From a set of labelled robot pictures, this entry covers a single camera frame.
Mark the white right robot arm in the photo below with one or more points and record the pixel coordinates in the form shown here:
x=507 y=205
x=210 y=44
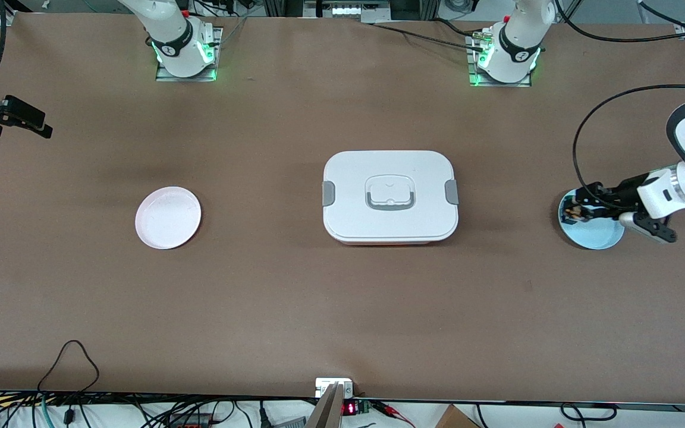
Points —
x=176 y=35

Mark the small white box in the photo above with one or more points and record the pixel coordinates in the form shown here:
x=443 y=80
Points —
x=324 y=383

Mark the aluminium profile bar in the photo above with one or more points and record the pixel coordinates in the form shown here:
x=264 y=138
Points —
x=326 y=413

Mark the brown cardboard box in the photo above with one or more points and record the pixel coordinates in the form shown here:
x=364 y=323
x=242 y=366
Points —
x=455 y=419

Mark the white lidded lunch box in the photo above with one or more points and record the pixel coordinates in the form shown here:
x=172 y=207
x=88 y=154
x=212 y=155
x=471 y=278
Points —
x=348 y=178

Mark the red digit display module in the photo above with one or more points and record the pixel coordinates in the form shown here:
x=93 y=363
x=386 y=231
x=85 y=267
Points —
x=349 y=408

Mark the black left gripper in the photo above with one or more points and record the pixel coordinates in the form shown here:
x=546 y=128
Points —
x=620 y=194

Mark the orange push-button switch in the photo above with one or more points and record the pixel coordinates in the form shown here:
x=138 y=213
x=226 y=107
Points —
x=571 y=211

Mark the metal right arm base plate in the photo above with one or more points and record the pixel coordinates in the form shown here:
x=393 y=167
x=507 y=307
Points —
x=167 y=76

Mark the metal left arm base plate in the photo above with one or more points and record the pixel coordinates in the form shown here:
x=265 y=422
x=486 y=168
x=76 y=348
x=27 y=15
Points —
x=500 y=84

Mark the light blue plate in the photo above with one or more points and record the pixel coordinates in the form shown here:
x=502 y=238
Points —
x=601 y=238

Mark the red clip leads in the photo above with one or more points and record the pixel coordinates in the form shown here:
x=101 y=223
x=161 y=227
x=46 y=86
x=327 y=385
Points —
x=387 y=407

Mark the grey power adapter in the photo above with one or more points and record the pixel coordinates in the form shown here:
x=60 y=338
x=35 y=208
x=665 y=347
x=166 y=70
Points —
x=289 y=423

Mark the white round plate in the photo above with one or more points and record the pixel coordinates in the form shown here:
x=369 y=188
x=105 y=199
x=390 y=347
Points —
x=167 y=220

